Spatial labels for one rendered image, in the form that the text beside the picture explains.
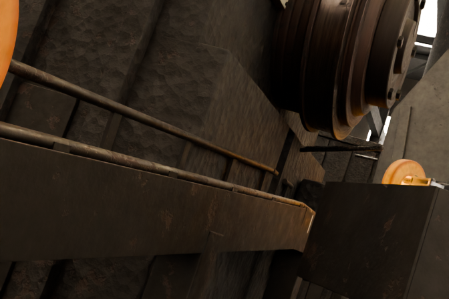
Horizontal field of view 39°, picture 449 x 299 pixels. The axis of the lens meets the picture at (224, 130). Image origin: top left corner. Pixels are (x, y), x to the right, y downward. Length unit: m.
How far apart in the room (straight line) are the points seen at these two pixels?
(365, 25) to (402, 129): 2.96
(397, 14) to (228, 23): 0.39
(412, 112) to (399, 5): 2.96
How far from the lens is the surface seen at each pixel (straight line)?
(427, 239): 0.67
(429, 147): 4.17
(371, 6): 1.31
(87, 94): 0.66
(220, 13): 1.06
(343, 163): 5.63
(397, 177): 1.82
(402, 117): 4.26
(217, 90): 0.97
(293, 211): 1.20
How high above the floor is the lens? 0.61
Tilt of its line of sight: 9 degrees up
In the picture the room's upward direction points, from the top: 20 degrees clockwise
